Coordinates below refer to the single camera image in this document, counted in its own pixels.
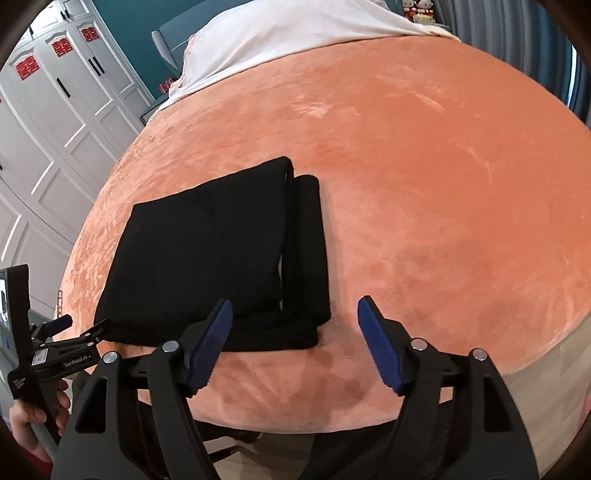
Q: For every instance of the person's left hand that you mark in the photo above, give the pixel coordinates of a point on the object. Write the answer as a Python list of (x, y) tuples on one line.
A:
[(27, 429)]

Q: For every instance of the white bed sheet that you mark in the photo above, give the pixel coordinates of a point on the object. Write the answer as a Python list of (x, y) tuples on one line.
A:
[(286, 32)]

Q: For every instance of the beige bed base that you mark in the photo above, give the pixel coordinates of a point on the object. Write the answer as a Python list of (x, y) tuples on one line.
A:
[(554, 383)]

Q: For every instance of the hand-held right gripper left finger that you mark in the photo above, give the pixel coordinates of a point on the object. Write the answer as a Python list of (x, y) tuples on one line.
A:
[(210, 346)]

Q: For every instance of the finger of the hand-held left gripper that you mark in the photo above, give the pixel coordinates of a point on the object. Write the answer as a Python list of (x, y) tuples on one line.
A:
[(57, 323), (74, 355)]

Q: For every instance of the black pants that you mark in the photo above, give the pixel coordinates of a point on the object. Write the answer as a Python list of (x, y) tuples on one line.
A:
[(198, 258)]

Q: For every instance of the plush toy doll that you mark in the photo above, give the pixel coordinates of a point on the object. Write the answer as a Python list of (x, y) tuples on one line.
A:
[(425, 9), (408, 7)]

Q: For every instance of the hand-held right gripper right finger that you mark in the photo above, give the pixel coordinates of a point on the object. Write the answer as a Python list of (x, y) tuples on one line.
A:
[(376, 346)]

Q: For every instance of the white panelled wardrobe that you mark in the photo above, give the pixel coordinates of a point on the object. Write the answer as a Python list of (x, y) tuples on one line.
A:
[(60, 138)]

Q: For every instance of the orange plush blanket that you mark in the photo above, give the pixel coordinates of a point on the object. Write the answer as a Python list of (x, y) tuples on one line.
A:
[(415, 184)]

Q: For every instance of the grey nightstand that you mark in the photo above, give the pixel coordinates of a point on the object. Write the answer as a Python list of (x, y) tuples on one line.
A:
[(154, 104)]

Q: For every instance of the teal bed headboard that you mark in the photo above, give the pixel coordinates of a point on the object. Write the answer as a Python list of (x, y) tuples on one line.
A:
[(168, 41)]

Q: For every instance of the grey-blue curtain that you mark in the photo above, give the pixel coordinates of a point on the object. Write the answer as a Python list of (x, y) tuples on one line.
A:
[(517, 41)]

